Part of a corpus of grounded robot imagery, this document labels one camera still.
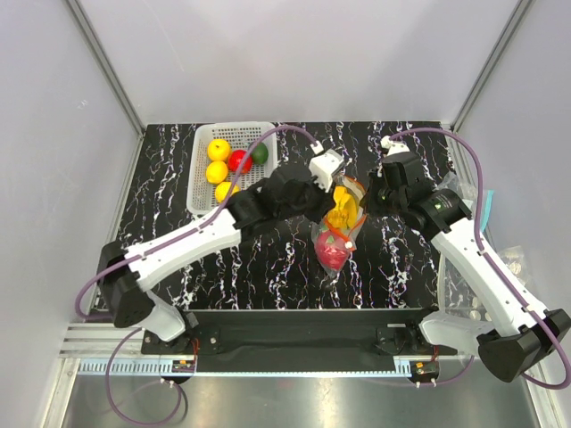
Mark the yellow banana bunch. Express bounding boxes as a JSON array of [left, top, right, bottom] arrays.
[[327, 185, 358, 229]]

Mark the clear bag with orange zipper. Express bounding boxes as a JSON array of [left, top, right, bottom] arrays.
[[311, 176, 367, 276]]

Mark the pink dragon fruit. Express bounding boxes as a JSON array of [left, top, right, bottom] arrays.
[[314, 231, 353, 271]]

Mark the yellow lemon fruit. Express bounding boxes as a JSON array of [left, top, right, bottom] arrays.
[[205, 160, 228, 185]]

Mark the white plastic perforated basket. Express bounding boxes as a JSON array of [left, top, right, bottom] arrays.
[[186, 121, 278, 215]]

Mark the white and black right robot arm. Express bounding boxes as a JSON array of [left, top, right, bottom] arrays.
[[362, 152, 570, 383]]

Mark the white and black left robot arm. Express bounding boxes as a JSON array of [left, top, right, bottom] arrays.
[[96, 161, 339, 353]]

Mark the clear bag with blue zipper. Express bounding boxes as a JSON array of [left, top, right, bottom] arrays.
[[436, 172, 494, 232]]

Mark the yellow orange fruit top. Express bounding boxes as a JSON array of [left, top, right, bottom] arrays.
[[207, 138, 232, 162]]

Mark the clear bag of round items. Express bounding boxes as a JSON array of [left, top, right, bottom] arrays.
[[499, 245, 530, 278]]

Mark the green avocado fruit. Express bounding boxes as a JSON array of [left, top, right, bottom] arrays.
[[250, 143, 269, 165]]

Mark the red apple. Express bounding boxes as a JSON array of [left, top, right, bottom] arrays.
[[227, 150, 252, 174]]

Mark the small yellow fruit middle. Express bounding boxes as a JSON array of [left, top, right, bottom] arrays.
[[215, 181, 240, 203]]

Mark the black marble pattern mat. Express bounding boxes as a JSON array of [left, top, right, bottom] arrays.
[[87, 120, 487, 322]]

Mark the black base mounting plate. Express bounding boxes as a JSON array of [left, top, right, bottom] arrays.
[[142, 309, 457, 376]]

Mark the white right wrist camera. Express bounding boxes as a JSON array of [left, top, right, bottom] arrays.
[[381, 136, 410, 157]]

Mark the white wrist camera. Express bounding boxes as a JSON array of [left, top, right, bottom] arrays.
[[381, 136, 410, 157], [309, 150, 345, 193]]

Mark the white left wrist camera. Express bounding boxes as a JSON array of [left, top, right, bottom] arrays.
[[309, 150, 345, 193]]

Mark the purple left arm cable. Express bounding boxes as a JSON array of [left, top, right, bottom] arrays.
[[73, 125, 323, 322]]

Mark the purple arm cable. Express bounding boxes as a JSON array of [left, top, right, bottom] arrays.
[[383, 127, 571, 391], [73, 125, 323, 322]]

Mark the white slotted cable duct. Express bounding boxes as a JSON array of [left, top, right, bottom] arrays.
[[78, 358, 196, 377]]

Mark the purple floor cable loop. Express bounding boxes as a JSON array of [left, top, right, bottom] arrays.
[[103, 327, 186, 424]]

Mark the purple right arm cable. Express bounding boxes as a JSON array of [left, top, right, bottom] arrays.
[[383, 127, 571, 391]]

